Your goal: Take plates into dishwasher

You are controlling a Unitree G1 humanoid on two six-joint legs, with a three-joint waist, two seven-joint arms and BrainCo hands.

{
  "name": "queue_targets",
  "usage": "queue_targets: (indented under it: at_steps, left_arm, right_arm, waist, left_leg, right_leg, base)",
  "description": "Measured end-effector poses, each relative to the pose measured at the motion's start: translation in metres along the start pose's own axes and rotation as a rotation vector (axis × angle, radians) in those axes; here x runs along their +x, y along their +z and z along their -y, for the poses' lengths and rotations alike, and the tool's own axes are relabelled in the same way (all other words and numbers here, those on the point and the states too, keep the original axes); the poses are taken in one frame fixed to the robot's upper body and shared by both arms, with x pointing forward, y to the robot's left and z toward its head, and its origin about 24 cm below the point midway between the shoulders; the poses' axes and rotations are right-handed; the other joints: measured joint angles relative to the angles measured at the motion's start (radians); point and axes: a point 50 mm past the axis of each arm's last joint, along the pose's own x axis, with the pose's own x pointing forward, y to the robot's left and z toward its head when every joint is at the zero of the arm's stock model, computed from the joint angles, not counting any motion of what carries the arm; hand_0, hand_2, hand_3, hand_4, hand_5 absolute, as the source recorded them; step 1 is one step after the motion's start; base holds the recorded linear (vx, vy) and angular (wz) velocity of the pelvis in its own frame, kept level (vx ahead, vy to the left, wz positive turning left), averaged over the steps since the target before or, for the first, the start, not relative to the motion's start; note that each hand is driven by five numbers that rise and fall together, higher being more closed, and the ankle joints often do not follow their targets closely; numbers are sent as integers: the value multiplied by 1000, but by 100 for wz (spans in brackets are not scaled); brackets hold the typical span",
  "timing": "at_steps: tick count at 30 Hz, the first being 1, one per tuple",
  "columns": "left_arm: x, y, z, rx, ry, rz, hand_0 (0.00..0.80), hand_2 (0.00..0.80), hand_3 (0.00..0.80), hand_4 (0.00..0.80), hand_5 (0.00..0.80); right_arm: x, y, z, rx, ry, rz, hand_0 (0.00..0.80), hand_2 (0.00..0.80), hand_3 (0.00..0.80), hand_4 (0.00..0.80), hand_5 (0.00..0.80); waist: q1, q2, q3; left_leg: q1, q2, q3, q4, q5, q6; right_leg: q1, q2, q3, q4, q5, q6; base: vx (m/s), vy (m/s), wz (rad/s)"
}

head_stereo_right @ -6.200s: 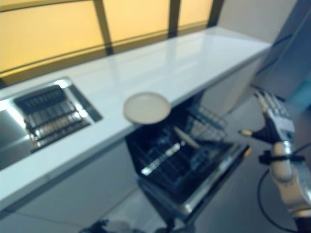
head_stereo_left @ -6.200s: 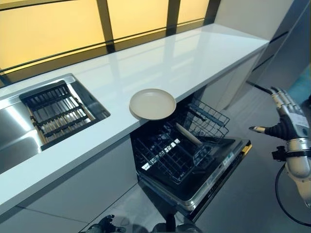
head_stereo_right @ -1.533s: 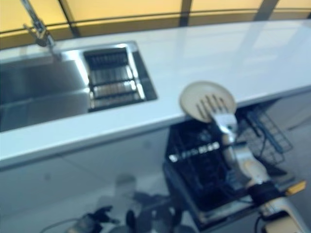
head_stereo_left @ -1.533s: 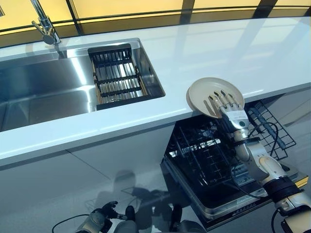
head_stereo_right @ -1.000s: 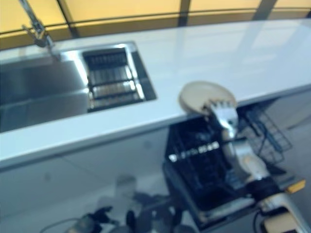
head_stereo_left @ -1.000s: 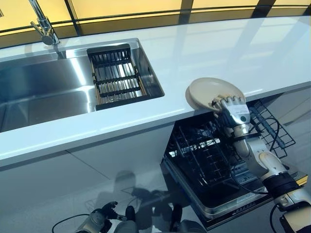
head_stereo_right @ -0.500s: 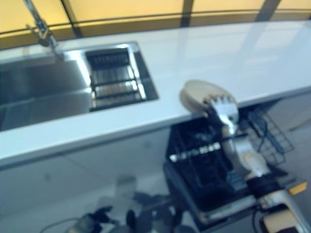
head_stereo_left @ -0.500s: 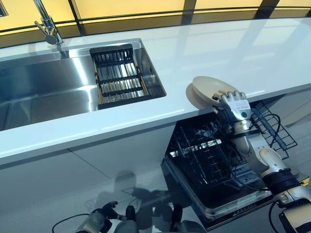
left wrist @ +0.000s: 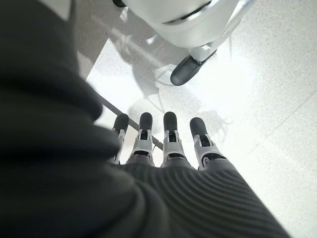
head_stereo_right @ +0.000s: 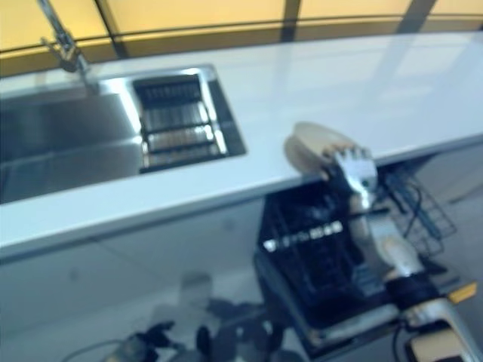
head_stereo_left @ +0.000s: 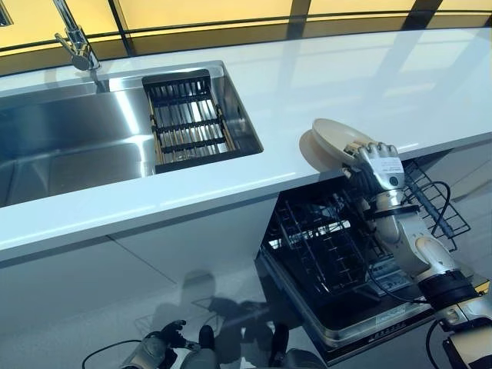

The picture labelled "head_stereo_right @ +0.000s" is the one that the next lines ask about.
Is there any black wire dishwasher rack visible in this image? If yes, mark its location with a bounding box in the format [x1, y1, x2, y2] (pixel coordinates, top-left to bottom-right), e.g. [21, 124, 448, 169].
[259, 195, 380, 326]

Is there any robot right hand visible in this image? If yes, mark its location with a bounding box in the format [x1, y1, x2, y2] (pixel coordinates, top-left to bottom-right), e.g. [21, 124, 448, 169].
[319, 145, 379, 213]

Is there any silver wire dishwasher rack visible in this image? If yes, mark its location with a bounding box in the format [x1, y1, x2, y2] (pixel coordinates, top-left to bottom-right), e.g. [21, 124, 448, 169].
[380, 165, 458, 254]

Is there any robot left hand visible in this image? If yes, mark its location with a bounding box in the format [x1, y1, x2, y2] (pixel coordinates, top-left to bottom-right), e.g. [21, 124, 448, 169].
[133, 320, 183, 354]

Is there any small yellow tag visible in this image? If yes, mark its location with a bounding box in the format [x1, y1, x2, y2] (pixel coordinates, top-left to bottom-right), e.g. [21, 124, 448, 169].
[448, 281, 478, 305]

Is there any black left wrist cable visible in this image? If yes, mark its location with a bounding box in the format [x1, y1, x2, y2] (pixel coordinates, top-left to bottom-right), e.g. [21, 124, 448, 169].
[65, 339, 126, 362]

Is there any stainless steel kitchen sink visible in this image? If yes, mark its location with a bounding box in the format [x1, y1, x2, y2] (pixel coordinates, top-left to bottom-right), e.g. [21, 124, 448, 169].
[0, 63, 248, 205]

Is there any built-in dishwasher with open door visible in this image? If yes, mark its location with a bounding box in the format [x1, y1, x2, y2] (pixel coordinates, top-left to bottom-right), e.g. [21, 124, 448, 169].
[251, 183, 477, 357]

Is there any black and chrome sink rack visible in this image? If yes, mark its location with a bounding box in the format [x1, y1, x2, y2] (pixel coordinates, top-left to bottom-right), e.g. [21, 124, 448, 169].
[131, 73, 232, 175]

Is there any cream round plate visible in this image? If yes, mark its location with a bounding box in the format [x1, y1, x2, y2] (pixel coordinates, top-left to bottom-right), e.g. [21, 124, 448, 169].
[282, 121, 364, 176]

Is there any wide white cabinet door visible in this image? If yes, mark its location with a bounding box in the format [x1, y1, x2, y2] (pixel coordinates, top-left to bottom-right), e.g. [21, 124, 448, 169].
[0, 241, 152, 340]

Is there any chrome gooseneck kitchen faucet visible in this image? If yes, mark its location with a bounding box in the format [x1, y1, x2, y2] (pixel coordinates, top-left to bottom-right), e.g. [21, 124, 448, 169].
[35, 0, 100, 96]

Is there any yellow window with dark frame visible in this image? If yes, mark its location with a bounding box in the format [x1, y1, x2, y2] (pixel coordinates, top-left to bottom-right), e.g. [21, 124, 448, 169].
[0, 0, 483, 79]

